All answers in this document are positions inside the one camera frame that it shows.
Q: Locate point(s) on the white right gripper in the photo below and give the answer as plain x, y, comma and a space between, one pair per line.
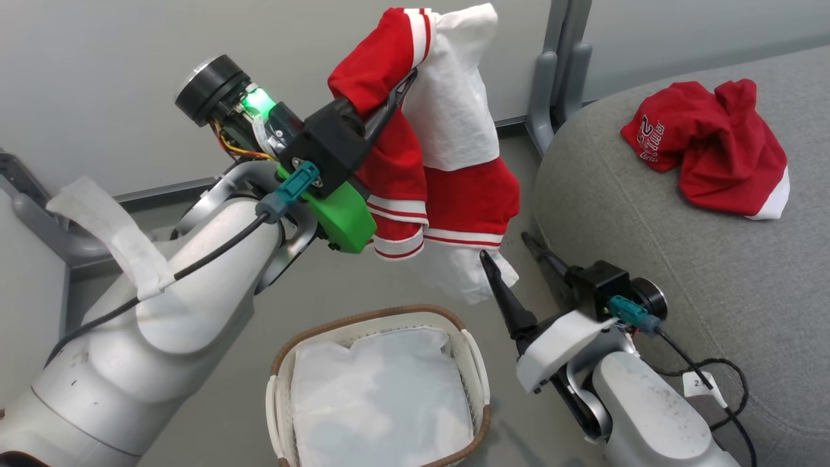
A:
557, 350

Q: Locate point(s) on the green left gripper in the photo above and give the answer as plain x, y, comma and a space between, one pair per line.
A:
343, 220

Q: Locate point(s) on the red and white shorts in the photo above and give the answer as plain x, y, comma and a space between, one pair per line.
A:
460, 194

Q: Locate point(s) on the red printed jersey shirt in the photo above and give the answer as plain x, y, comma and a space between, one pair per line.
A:
713, 149

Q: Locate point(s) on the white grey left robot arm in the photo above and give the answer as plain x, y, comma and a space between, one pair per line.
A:
130, 363

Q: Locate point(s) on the grey fabric sofa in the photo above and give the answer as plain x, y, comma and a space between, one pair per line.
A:
681, 259

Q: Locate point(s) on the white basket liner cloth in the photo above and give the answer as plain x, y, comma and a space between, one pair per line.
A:
382, 395

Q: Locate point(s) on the white wicker-rimmed laundry basket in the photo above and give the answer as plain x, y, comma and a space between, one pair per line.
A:
279, 395

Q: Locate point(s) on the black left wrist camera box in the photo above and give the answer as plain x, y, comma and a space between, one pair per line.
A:
327, 146

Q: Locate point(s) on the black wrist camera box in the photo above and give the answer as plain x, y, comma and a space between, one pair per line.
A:
600, 285
327, 146

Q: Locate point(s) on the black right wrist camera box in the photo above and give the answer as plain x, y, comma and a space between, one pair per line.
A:
600, 285

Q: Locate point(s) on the grey partition corner post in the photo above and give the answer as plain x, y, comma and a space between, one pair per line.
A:
557, 78

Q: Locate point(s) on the grey partition foot bracket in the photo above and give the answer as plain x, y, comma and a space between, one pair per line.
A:
39, 220

